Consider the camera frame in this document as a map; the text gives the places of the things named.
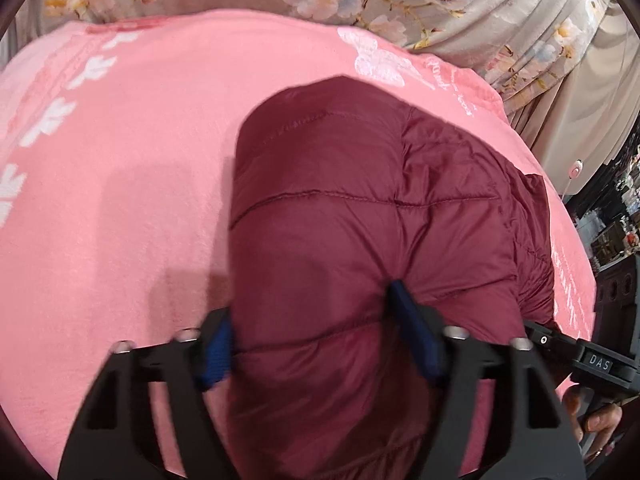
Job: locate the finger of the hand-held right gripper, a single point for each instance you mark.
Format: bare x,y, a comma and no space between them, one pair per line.
555,347

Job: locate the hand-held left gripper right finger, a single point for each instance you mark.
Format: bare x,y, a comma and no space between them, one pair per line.
420,340

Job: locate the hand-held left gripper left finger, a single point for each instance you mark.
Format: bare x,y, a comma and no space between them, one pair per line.
217,355

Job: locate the maroon puffer jacket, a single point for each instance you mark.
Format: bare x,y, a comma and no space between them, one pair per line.
325,240

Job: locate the person's right hand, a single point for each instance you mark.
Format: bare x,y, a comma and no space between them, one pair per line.
602,420

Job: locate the dark cabinet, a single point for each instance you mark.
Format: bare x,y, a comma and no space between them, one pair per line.
617,295

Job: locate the dark cluttered shelf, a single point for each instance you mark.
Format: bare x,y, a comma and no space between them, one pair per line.
612,220

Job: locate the pink round device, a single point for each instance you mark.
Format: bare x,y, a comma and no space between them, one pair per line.
578,169

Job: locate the pink printed blanket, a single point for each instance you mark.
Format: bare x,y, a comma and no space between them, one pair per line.
125,185

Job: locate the beige cloth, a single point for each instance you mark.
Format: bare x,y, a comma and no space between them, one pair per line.
575,105

